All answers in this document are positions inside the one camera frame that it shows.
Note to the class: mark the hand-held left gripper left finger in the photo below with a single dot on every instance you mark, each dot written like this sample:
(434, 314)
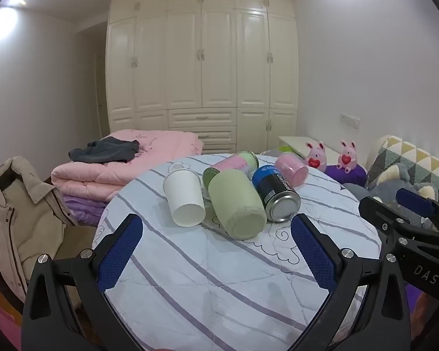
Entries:
(120, 252)

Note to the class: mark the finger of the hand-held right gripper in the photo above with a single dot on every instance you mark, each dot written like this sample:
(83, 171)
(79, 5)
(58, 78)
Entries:
(382, 215)
(415, 201)

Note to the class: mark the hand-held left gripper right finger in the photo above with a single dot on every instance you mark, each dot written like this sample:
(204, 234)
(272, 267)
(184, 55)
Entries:
(314, 252)

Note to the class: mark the light green cup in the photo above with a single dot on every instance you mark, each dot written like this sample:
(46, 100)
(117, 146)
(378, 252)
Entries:
(234, 199)

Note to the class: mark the white cup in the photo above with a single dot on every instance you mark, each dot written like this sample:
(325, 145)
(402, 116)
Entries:
(183, 197)

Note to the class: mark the pink and green cup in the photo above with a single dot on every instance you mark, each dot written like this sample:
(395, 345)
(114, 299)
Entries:
(230, 162)

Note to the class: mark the grey plush toy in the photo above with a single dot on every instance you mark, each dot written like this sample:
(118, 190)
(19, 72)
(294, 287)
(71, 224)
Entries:
(386, 184)

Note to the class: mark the triangle patterned cushion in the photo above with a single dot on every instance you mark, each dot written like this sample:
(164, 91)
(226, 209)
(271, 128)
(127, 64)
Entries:
(413, 157)

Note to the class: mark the purple bed sheet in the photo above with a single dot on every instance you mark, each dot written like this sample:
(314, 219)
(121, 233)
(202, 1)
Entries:
(424, 310)

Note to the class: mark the purple cushion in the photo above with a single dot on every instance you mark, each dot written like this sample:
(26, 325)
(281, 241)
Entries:
(345, 177)

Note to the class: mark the folded purple quilt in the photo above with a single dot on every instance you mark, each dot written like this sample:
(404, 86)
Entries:
(84, 208)

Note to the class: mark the pink bunny plush toy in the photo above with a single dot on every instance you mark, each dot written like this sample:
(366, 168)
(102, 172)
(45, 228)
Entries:
(346, 157)
(316, 155)

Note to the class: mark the blue metal can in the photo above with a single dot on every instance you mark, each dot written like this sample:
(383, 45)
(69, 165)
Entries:
(274, 190)

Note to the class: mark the folded pink quilt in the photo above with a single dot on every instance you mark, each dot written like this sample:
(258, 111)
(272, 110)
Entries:
(113, 177)

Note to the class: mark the grey clothes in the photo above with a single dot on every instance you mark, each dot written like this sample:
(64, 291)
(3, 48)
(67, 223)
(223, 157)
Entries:
(102, 151)

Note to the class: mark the beige jacket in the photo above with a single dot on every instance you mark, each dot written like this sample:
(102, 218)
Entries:
(18, 208)

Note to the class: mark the pink cloth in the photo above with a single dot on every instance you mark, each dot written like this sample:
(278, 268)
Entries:
(0, 323)

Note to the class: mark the white door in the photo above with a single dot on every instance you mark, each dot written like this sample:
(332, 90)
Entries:
(100, 95)

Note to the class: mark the cream wardrobe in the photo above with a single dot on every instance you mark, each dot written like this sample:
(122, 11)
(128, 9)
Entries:
(205, 62)

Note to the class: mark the white wall socket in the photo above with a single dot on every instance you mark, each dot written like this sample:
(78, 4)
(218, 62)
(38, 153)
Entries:
(350, 120)

